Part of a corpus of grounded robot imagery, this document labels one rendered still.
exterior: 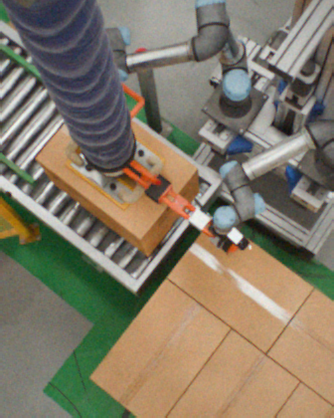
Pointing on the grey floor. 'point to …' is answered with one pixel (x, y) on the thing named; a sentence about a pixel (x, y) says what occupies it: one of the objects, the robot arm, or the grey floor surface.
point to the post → (150, 101)
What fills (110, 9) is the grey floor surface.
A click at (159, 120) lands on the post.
